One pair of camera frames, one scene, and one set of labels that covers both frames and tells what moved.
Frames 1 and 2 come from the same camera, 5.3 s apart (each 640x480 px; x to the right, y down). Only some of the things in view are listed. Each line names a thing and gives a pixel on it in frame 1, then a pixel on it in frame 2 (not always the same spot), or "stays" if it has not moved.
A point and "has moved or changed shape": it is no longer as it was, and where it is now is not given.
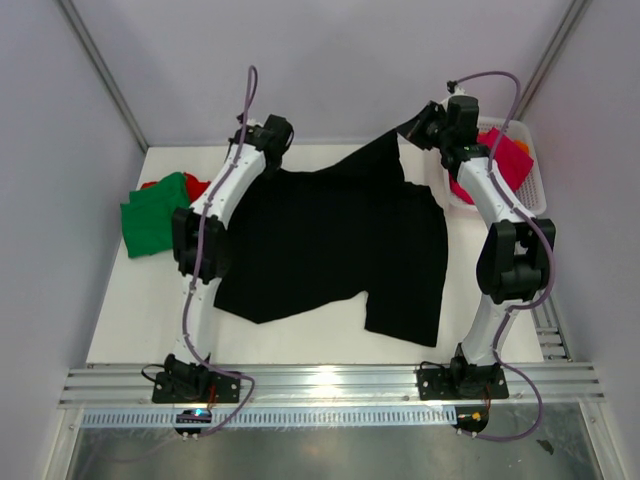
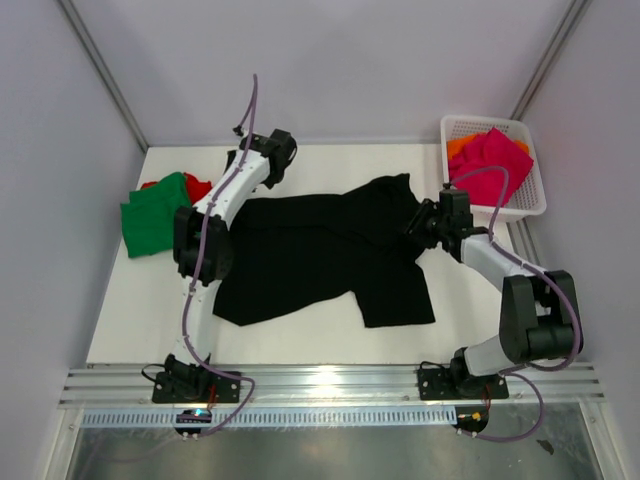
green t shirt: [148, 217] stays
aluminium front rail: [337, 386] stays
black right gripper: [431, 111] -> [414, 230]
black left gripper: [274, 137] -> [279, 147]
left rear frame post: [104, 71] stays
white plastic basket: [531, 197] stays
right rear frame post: [548, 66] stays
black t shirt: [300, 237] has moved or changed shape
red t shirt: [195, 186] stays
